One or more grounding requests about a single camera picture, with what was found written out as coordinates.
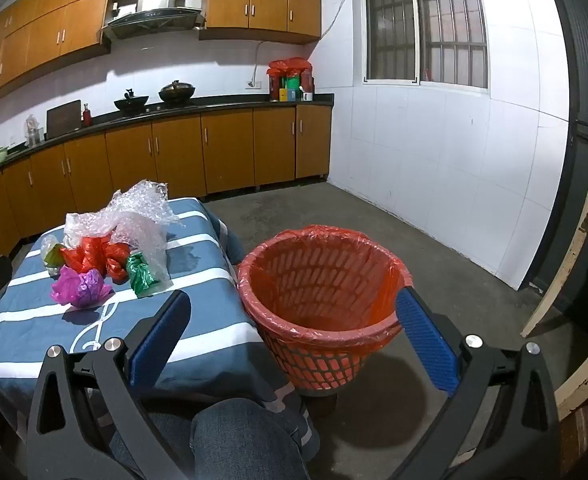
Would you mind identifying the clear bubble wrap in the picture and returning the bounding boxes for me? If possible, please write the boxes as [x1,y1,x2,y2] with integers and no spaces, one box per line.
[64,179,187,291]

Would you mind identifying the dark green plastic bag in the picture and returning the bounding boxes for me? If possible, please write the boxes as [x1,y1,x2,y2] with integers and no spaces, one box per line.
[125,252,162,297]

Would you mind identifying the person's left leg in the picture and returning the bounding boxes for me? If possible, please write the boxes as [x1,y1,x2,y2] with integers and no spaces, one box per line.
[106,407,195,480]

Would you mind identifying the dark wooden cutting board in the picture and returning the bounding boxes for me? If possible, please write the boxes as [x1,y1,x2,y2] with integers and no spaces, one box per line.
[46,100,83,138]

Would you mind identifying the wooden wall cabinets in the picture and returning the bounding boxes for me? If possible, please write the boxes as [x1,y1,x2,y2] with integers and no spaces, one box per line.
[0,0,322,106]

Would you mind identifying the blue striped tablecloth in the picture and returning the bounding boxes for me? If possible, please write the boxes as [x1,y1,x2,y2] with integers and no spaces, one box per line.
[0,196,321,461]

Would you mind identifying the purple plastic bag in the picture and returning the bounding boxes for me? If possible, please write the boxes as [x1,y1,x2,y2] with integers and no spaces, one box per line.
[50,266,115,308]

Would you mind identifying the black lidded pot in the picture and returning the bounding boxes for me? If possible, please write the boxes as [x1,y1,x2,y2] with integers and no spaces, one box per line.
[158,80,196,105]

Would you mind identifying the red shopping bag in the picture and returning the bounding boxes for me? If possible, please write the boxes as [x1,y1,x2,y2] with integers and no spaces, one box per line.
[267,57,311,78]

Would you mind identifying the barred window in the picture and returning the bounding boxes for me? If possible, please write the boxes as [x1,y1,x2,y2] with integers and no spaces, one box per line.
[361,0,490,91]

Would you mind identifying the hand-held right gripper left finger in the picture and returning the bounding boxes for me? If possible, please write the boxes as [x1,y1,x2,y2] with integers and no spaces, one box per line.
[26,290,192,480]

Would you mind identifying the black kitchen countertop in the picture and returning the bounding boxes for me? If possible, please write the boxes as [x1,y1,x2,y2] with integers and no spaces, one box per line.
[0,94,335,181]

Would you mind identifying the wooden base cabinets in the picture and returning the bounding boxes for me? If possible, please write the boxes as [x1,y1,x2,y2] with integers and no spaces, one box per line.
[0,105,333,261]

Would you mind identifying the white cable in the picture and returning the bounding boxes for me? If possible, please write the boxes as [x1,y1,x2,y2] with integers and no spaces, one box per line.
[251,0,364,85]

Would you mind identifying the clear glass jar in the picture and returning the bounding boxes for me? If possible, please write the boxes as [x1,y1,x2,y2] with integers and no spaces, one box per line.
[25,114,45,147]

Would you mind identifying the black wok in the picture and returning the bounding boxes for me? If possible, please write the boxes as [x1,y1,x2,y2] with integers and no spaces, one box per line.
[113,89,150,112]

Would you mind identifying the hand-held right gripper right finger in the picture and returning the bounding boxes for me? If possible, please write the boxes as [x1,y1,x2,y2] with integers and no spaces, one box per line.
[395,287,561,480]

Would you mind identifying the orange plastic basket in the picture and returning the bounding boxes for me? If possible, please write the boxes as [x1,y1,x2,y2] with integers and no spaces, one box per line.
[237,225,412,392]

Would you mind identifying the steel range hood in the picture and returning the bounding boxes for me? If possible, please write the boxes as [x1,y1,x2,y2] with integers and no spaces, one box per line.
[101,0,206,40]

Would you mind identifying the yellow-green plastic bag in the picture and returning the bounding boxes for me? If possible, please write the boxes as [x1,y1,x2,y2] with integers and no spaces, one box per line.
[40,234,66,277]

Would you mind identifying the red plastic bag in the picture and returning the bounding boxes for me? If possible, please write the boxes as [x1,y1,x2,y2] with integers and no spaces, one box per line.
[104,241,132,282]
[60,236,109,273]

